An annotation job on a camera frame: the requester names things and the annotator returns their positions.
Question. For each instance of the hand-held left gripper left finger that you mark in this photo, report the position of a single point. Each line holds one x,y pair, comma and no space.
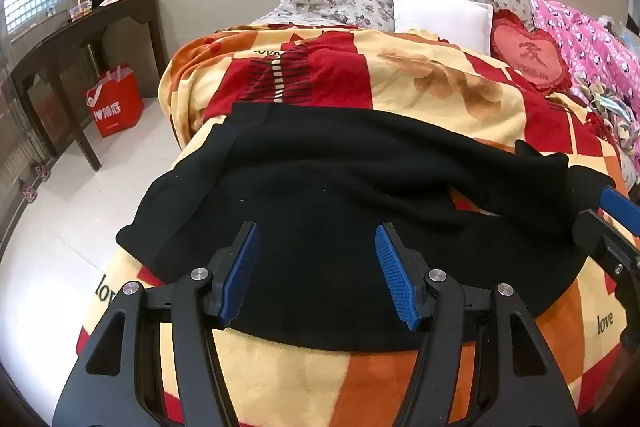
242,267

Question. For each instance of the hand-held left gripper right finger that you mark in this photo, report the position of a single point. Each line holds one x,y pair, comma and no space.
395,267

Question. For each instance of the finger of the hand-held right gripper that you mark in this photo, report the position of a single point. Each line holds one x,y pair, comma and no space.
597,237
621,206

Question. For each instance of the black pants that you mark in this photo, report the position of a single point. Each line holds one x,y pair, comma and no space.
325,187

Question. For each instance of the small floral cloth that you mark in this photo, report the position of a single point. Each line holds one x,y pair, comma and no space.
607,107

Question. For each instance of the pink printed quilt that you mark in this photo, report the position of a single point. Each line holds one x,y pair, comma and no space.
590,42

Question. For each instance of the red heart cushion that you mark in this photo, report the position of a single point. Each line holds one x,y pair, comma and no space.
530,52

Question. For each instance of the red and yellow printed blanket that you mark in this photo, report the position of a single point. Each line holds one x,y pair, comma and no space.
420,72

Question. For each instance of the red shopping bag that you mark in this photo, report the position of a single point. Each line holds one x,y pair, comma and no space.
116,104

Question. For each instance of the white pillow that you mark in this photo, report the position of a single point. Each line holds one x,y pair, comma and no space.
440,17

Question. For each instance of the dark wooden table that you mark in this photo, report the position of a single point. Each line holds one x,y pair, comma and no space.
75,32

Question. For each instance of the small clear box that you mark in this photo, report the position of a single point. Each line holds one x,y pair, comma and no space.
79,11

